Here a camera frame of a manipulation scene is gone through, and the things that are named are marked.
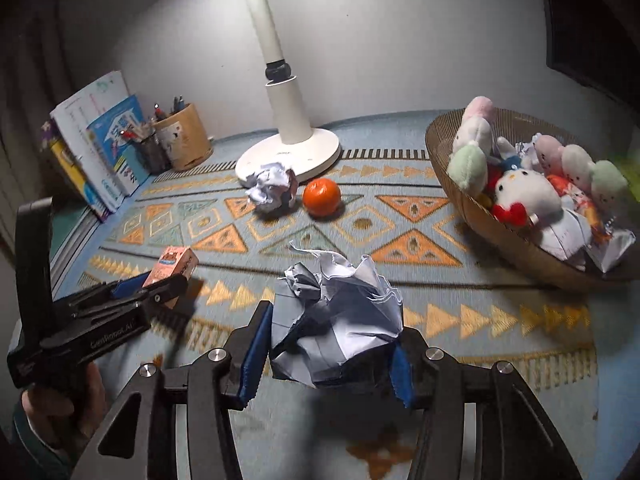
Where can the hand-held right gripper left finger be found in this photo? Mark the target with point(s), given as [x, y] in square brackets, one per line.
[252, 360]

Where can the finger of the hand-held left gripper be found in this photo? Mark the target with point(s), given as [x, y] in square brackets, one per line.
[160, 290]
[125, 287]

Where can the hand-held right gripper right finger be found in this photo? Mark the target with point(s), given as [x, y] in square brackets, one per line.
[404, 380]

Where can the small pink carton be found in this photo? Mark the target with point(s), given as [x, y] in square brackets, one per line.
[172, 262]

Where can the white paper ball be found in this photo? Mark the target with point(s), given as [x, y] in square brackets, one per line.
[340, 310]
[565, 235]
[267, 185]

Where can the round woven basket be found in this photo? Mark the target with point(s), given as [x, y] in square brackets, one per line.
[500, 245]

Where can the orange tangerine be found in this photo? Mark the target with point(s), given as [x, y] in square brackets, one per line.
[321, 197]

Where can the person's left forearm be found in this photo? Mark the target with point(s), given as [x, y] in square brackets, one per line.
[25, 455]

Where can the person's left hand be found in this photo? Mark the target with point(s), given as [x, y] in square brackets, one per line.
[50, 417]

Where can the patterned woven mat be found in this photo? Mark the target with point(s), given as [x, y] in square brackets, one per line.
[400, 265]

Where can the black mesh pen holder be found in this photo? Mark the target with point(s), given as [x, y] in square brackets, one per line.
[150, 156]

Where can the row of upright books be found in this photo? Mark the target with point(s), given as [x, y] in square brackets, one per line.
[115, 145]

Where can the cluster of assorted pens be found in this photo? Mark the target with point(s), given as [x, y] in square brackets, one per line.
[137, 135]
[178, 104]

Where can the wooden pen holder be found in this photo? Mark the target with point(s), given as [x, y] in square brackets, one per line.
[185, 135]

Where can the white desk lamp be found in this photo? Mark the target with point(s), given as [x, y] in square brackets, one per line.
[287, 120]

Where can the white cat plush red bow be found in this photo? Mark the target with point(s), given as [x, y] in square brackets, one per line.
[525, 192]

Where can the pink white green dango plush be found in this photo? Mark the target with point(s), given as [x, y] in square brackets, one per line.
[580, 165]
[470, 155]

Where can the small blue white plush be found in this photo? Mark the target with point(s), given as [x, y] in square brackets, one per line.
[511, 160]

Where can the shiny white wrapper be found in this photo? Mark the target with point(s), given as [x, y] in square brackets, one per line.
[612, 250]

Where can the dark rectangular panel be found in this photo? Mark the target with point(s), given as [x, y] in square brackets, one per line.
[595, 25]

